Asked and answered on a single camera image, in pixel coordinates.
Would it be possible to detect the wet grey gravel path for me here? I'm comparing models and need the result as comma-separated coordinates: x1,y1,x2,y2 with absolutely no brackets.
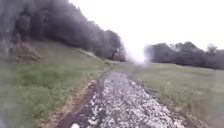
54,70,188,128

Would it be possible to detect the dark wood of trees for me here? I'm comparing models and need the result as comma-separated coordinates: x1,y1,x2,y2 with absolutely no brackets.
0,0,127,63

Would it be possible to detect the grass slope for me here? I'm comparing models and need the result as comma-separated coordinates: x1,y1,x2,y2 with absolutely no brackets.
0,39,114,128

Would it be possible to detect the row of trees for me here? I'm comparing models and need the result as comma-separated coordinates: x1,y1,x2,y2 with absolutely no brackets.
143,41,224,71

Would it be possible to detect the grass field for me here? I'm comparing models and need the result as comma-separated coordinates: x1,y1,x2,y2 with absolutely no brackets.
111,60,224,128

